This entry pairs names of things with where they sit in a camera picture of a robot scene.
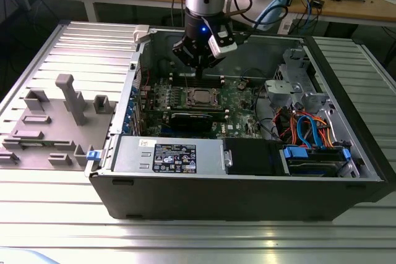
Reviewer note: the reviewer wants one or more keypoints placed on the green motherboard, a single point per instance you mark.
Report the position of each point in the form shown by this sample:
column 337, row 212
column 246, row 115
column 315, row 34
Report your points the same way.
column 241, row 112

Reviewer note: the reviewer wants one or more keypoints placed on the grey power supply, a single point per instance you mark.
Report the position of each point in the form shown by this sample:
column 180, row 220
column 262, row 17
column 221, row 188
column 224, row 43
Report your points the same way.
column 133, row 155

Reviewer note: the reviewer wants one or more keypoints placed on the grey parts rack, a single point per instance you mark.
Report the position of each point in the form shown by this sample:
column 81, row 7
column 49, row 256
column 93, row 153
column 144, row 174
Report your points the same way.
column 46, row 140

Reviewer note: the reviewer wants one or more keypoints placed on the blue plastic latch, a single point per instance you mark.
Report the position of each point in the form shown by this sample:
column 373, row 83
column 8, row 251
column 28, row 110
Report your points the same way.
column 93, row 156

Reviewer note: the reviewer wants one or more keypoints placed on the hard disk in blue carrier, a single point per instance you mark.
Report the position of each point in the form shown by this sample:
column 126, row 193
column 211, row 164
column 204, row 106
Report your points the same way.
column 297, row 152

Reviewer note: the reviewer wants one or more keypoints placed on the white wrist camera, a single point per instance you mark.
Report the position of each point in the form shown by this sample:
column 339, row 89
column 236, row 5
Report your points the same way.
column 221, row 47

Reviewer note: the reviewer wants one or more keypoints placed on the CPU socket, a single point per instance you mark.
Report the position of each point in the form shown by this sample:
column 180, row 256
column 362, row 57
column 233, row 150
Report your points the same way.
column 185, row 103

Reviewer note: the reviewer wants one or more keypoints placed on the metal locking lever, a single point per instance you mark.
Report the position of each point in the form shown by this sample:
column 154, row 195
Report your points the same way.
column 186, row 81

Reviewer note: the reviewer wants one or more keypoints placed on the RAM slot with white clips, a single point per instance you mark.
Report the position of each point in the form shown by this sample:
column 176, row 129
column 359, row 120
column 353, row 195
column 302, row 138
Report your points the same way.
column 210, row 82
column 210, row 77

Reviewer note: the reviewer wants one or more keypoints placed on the black open PC case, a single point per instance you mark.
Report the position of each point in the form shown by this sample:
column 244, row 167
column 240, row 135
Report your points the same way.
column 216, row 196

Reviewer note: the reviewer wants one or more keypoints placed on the silver coin battery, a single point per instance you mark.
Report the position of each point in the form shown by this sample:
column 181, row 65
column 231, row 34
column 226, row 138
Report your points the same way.
column 242, row 85

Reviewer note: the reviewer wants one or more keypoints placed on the silver drive cage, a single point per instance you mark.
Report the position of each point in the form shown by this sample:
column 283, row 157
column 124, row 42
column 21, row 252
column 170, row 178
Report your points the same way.
column 278, row 87

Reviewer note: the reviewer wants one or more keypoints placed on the grey case latch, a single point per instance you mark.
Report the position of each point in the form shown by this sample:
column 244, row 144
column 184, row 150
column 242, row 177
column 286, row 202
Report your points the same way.
column 140, row 33

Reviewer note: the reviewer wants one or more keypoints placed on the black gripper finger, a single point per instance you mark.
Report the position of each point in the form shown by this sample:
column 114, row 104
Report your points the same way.
column 184, row 52
column 210, row 61

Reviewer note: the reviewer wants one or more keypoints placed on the black drive bay cover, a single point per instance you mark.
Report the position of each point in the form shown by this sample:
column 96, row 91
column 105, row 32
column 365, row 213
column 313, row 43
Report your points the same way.
column 250, row 155

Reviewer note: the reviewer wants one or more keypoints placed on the graphics card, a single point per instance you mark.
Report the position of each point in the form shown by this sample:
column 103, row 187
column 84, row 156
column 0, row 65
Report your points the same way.
column 191, row 121

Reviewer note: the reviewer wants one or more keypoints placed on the green RAM stick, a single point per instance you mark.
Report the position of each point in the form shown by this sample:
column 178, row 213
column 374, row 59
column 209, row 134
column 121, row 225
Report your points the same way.
column 37, row 144

